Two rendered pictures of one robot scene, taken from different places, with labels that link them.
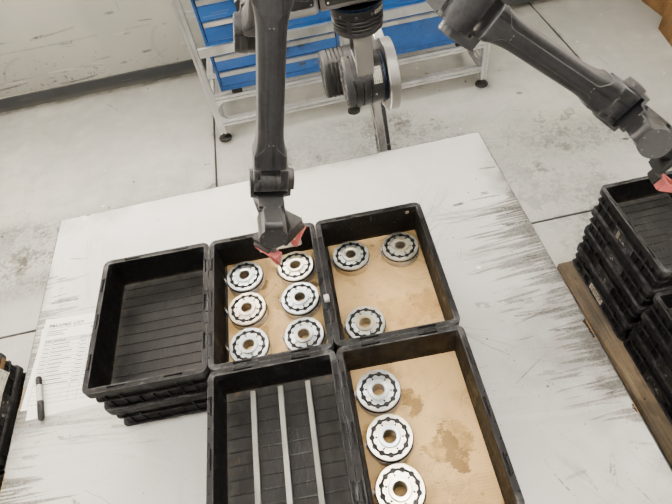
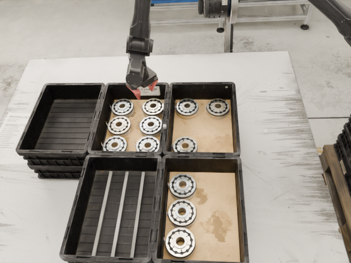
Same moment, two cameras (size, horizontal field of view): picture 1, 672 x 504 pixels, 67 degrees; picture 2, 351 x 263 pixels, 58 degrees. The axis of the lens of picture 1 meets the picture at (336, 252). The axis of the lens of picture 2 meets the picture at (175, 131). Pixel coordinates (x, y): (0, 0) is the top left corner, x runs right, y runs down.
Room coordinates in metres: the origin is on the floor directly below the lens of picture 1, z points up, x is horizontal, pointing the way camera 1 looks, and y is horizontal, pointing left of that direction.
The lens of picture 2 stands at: (-0.10, -0.11, 1.95)
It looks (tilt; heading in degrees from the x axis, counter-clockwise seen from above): 52 degrees down; 8
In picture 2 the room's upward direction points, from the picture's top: 6 degrees counter-clockwise
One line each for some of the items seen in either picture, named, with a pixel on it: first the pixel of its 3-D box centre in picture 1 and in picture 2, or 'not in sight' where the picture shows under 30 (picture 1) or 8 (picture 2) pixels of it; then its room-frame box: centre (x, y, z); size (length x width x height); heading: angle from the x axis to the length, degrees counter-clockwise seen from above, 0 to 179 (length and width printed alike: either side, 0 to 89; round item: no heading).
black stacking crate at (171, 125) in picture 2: (382, 281); (201, 124); (0.76, -0.11, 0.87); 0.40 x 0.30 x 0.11; 0
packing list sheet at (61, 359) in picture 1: (67, 360); (15, 136); (0.81, 0.84, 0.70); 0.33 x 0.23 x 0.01; 2
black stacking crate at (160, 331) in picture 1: (160, 323); (68, 123); (0.76, 0.49, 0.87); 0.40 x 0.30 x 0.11; 0
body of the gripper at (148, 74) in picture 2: (275, 222); (140, 72); (0.76, 0.12, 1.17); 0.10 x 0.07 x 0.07; 135
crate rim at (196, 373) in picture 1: (152, 313); (64, 116); (0.76, 0.49, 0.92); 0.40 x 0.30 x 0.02; 0
